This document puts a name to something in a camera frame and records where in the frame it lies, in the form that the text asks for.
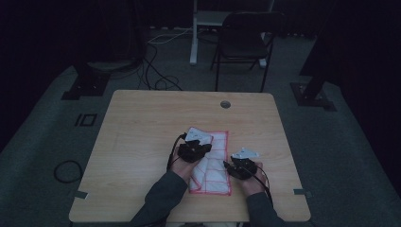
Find black folding chair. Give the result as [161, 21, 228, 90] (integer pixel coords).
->
[210, 11, 287, 94]

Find black stand with base plate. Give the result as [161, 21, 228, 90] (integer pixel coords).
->
[61, 61, 112, 101]
[289, 0, 339, 113]

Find white desk frame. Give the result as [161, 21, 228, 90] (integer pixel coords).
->
[189, 0, 276, 69]

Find white floor cable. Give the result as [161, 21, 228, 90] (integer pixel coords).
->
[147, 27, 194, 45]

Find right hand-held gripper cable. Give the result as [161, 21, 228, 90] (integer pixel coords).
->
[247, 166, 274, 206]

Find hand-held gripper cable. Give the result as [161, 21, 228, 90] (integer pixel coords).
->
[166, 132, 188, 172]
[247, 166, 274, 206]

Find person's left hand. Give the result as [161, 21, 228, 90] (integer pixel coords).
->
[167, 146, 203, 183]

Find person's right hand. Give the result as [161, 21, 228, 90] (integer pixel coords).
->
[239, 162, 270, 197]

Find black cable loop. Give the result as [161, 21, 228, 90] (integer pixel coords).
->
[53, 159, 85, 184]

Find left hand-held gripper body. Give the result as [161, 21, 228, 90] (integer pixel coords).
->
[177, 126, 214, 165]

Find white cloth with red edge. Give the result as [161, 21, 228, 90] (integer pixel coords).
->
[187, 127, 233, 197]

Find left hand-held gripper cable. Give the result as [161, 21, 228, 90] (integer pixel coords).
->
[166, 132, 188, 172]

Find grey tape strip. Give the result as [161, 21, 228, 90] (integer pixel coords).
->
[72, 189, 90, 201]
[292, 187, 314, 200]

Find black floor cables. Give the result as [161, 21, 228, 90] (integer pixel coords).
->
[137, 43, 184, 92]

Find grey round floor base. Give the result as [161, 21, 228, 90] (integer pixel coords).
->
[86, 59, 139, 73]

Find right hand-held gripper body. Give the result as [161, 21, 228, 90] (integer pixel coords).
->
[227, 147, 260, 181]

